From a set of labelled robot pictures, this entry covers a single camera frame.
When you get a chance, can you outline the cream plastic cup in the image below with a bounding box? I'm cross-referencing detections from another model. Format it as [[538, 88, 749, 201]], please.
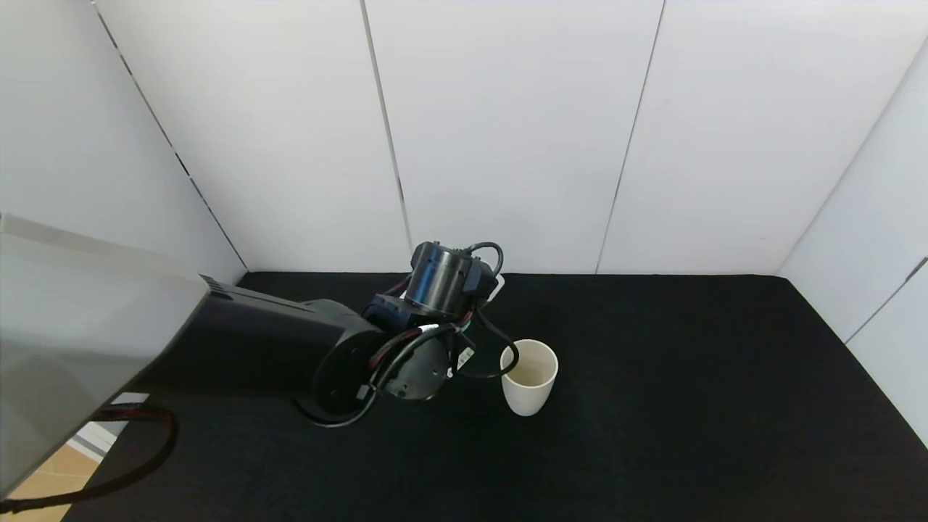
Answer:
[[500, 339, 559, 417]]

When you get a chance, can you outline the black red arm cable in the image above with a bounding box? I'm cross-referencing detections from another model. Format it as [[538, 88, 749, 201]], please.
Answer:
[[0, 406, 178, 515]]

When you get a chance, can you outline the white frame rail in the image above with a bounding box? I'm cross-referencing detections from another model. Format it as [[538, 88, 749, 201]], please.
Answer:
[[69, 391, 149, 463]]

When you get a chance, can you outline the black camera cable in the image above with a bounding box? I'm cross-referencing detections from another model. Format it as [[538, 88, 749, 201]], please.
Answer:
[[449, 241, 521, 380]]

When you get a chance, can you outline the black table cloth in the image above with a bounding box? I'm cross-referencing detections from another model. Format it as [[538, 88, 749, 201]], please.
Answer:
[[62, 273, 928, 522]]

